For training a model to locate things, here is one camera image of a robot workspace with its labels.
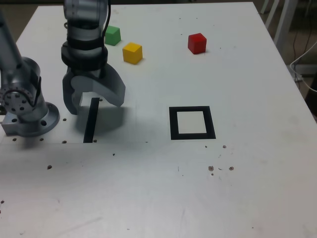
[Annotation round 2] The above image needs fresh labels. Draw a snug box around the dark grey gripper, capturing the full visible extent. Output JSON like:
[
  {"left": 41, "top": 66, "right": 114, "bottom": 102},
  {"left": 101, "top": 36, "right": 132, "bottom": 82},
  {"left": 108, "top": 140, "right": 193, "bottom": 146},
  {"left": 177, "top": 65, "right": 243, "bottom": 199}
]
[{"left": 62, "top": 63, "right": 126, "bottom": 116}]

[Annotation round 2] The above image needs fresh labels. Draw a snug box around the yellow cube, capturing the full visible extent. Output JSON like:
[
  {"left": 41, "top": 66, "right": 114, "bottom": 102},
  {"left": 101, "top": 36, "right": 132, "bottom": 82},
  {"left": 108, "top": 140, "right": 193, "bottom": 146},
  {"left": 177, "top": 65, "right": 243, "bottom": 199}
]
[{"left": 122, "top": 42, "right": 143, "bottom": 65}]

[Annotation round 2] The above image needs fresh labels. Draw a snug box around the green cube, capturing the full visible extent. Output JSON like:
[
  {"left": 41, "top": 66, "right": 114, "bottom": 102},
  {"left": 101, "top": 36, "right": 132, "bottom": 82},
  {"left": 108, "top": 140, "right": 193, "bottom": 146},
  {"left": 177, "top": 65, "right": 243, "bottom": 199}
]
[{"left": 104, "top": 25, "right": 121, "bottom": 47}]

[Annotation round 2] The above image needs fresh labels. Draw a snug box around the red cube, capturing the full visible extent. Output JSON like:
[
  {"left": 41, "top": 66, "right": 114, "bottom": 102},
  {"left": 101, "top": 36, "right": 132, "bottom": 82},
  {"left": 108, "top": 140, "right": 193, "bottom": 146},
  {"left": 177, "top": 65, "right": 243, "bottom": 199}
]
[{"left": 187, "top": 32, "right": 207, "bottom": 55}]

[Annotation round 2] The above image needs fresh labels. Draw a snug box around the black tape square outline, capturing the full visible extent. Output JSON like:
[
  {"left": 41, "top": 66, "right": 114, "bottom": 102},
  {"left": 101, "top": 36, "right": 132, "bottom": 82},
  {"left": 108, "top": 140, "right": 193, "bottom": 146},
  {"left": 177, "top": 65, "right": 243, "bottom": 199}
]
[{"left": 168, "top": 106, "right": 216, "bottom": 141}]

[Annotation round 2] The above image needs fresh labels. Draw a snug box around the black tape strip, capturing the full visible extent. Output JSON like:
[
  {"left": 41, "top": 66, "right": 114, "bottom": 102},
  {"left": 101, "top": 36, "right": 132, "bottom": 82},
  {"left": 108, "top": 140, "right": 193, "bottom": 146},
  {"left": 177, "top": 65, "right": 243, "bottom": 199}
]
[{"left": 83, "top": 97, "right": 100, "bottom": 144}]

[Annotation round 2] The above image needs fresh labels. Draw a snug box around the white metal furniture leg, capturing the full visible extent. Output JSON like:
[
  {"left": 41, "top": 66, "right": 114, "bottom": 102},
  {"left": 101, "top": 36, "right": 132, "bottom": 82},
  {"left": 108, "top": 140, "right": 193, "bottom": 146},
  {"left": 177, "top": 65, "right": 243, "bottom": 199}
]
[{"left": 260, "top": 0, "right": 271, "bottom": 14}]

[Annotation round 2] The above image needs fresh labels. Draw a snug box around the white metal furniture frame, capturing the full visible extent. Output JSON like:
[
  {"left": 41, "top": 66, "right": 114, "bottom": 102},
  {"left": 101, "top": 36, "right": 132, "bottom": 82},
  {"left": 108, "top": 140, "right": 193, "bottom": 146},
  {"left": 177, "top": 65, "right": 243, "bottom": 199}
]
[{"left": 265, "top": 0, "right": 298, "bottom": 48}]

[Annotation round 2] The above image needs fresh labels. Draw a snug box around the white cable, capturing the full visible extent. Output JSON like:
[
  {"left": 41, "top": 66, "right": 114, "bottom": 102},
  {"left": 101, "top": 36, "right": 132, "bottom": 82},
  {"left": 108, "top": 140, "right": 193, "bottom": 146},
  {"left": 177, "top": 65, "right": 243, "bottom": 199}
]
[{"left": 289, "top": 41, "right": 317, "bottom": 93}]

